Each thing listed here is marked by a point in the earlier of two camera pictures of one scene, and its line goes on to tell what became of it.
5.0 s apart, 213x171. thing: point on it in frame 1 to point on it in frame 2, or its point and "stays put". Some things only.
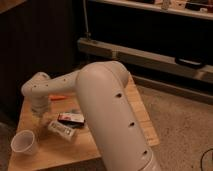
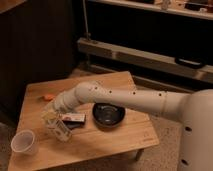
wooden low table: [54, 151] stays put
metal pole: [87, 34] stays put
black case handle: [190, 62] stays put
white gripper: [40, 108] to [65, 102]
